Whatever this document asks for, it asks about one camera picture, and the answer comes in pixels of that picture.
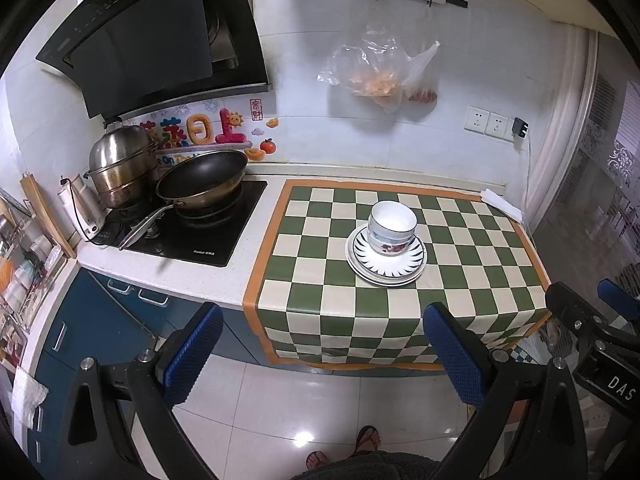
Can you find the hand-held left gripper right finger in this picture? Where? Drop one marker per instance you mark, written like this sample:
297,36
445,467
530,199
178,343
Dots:
455,360

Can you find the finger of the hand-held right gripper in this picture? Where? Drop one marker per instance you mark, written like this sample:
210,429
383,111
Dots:
620,294
572,305

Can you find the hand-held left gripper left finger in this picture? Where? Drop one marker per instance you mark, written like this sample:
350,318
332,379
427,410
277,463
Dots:
195,355

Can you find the white bowl red flowers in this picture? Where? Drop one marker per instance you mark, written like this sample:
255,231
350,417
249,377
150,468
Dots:
392,249

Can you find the white plate blue leaf pattern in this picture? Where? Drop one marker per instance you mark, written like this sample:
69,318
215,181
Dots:
364,255

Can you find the white bowl pastel floral print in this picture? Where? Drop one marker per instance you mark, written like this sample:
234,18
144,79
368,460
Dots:
374,236

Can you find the white bowl thin dark rim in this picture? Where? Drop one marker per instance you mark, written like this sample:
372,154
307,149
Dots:
392,215

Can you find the blue kitchen cabinet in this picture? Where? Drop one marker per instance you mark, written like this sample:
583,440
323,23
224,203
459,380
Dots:
90,320

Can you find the patterned glass sliding door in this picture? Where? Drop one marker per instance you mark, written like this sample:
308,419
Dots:
590,185

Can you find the black gas stove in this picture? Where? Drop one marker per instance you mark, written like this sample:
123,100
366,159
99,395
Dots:
215,240

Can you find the person's right foot in sandal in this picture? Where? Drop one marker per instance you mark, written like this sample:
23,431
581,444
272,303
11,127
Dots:
366,440

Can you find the person's foot in sandal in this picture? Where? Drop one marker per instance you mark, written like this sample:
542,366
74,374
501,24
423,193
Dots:
317,460
366,440

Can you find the folded white cloth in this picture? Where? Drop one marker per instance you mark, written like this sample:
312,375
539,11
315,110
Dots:
500,202

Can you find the person's dark clothing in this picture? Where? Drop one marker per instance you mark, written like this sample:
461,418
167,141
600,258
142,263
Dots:
370,467

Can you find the green white checkered tablecloth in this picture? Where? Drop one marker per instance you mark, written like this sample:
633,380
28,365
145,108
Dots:
320,280

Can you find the person's left foot in sandal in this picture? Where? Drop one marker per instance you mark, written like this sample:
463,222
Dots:
317,460

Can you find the white hanging towel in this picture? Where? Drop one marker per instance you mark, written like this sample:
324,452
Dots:
30,400

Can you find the black plug charger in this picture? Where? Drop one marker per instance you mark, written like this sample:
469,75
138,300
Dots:
520,127

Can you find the white electric appliance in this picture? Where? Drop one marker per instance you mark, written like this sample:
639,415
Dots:
82,205

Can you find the metal dish rack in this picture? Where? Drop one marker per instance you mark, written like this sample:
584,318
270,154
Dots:
25,270

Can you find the wooden cutting board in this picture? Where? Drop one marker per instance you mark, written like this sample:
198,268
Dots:
47,215

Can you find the steel steamer pot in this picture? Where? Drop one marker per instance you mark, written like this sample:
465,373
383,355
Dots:
120,155

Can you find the white plastic bag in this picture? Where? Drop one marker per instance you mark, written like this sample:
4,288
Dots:
422,72

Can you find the clear plastic bag orange contents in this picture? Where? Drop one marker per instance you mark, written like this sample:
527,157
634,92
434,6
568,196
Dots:
370,80

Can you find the black range hood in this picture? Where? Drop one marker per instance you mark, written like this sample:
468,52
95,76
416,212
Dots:
150,45

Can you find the white wall socket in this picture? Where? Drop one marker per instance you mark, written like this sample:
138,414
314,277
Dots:
475,120
499,126

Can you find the colourful wall sticker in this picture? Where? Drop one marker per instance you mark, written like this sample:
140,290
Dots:
197,130

